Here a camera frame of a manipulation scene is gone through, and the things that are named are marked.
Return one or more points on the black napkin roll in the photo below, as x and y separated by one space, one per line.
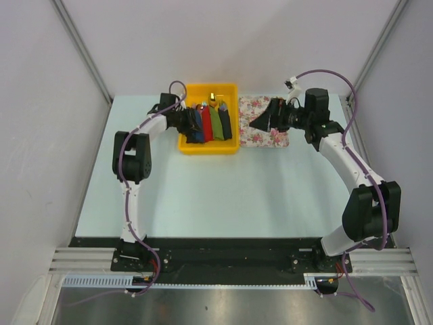
225 121
195 138

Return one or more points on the dark blue paper napkin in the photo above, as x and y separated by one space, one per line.
198 120

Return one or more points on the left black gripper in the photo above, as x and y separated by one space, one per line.
190 124

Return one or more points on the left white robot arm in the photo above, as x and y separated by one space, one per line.
132 157

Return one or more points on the floral rectangular tray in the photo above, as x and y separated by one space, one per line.
250 107

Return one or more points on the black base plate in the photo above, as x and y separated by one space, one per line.
221 261

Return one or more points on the yellow plastic bin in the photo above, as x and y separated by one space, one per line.
224 92

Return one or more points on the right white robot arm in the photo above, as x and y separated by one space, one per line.
373 208

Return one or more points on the red napkin roll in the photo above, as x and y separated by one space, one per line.
207 124

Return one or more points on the black napkin roll right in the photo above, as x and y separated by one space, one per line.
225 121

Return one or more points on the white slotted cable duct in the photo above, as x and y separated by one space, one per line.
105 281

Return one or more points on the green napkin roll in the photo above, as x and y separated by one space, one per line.
217 129

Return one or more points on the gold spoon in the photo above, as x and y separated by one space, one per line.
212 100

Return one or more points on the black napkin roll left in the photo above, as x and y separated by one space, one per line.
195 138

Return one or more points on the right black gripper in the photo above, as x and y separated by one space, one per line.
274 116

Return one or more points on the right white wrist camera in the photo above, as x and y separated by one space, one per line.
294 89

